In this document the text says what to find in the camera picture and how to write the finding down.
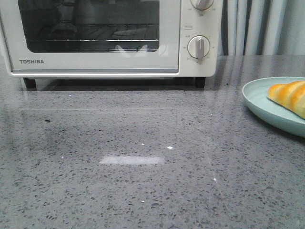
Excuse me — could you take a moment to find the glass oven door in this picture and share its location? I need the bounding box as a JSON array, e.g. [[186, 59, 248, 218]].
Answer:
[[0, 0, 181, 74]]

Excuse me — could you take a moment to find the golden croissant bread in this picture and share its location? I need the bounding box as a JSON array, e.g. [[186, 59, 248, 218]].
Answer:
[[267, 81, 305, 119]]

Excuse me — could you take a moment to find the upper beige oven knob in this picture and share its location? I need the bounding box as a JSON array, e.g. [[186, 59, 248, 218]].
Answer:
[[191, 0, 214, 10]]

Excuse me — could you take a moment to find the white Toshiba toaster oven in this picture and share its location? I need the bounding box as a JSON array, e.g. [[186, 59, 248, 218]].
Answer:
[[0, 0, 223, 88]]

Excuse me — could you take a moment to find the lower beige timer knob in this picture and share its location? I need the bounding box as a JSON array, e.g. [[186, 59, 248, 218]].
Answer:
[[187, 36, 210, 60]]

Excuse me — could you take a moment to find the light green round plate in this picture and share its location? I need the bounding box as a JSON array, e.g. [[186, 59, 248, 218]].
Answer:
[[242, 77, 305, 137]]

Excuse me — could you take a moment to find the grey pleated curtain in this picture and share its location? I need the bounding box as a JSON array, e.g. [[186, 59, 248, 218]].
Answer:
[[218, 0, 305, 56]]

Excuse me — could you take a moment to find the wire oven rack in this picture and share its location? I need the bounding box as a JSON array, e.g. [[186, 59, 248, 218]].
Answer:
[[27, 24, 160, 52]]

